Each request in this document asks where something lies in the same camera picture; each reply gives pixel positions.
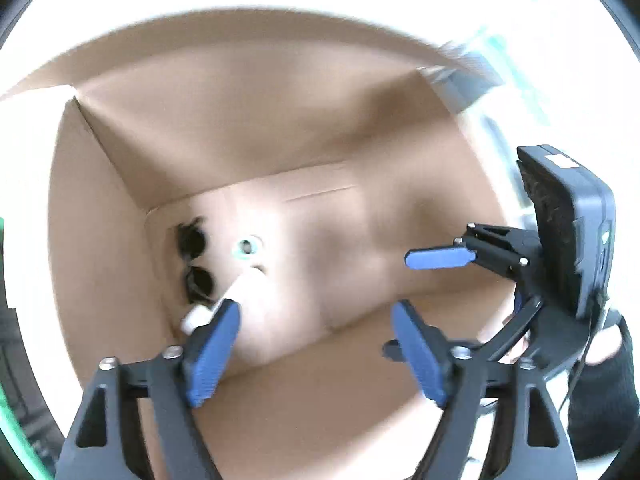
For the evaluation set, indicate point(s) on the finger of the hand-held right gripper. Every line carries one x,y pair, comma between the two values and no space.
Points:
525,315
440,258

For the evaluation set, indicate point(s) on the black sunglasses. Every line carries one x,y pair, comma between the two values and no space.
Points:
195,265

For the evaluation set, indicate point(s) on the brown cardboard box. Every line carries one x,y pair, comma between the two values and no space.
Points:
300,125

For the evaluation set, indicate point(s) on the green tape roll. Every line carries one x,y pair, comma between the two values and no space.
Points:
246,247

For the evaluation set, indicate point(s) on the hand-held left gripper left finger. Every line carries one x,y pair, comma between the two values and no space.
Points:
215,350

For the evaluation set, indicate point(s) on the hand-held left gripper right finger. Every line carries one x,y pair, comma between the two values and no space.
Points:
420,355

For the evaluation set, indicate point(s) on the person's right hand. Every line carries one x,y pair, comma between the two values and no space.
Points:
607,345

